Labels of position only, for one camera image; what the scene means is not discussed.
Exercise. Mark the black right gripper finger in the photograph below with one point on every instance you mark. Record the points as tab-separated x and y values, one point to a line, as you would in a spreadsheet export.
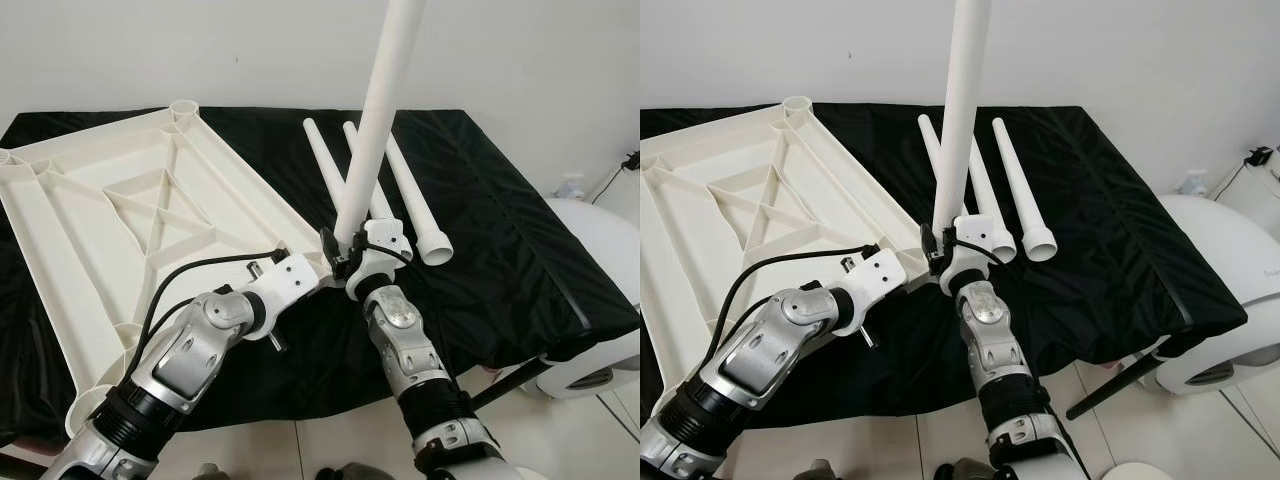
330	247
931	244

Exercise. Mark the white plastic table leg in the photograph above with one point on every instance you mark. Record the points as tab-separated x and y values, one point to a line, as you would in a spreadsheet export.
385	90
415	210
985	190
352	140
965	90
1020	190
933	150
322	155

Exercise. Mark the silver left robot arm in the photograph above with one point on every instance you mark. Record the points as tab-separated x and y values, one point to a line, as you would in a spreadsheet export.
770	360
180	360

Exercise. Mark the black tablecloth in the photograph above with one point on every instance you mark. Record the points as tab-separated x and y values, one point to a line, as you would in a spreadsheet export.
500	250
1110	250

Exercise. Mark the black metal table leg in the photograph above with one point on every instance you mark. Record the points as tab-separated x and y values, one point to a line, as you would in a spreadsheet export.
510	382
1110	388

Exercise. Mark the grey robot right leg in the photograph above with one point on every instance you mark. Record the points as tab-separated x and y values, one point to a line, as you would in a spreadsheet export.
345	472
960	472

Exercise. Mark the grey robot leg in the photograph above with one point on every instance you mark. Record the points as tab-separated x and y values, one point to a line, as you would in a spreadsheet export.
345	472
960	472
210	472
818	472

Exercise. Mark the grey robot left leg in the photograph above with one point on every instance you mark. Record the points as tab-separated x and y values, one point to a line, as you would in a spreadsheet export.
818	472
210	472

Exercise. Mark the white rounded appliance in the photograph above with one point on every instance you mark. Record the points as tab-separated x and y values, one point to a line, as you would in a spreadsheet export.
1210	260
600	240

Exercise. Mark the white round disc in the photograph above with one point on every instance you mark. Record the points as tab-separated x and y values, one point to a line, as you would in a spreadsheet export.
1135	470

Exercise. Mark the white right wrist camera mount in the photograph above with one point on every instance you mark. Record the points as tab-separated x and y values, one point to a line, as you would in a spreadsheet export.
385	235
985	232

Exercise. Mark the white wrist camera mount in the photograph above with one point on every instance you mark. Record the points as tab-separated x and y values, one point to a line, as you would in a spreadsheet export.
985	232
385	235
880	275
285	285

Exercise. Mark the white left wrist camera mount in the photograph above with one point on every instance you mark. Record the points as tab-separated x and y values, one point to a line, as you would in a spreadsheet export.
880	275
285	285

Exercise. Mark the black wall plug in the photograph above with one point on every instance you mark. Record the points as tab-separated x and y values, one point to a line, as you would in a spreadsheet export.
1260	156
630	160

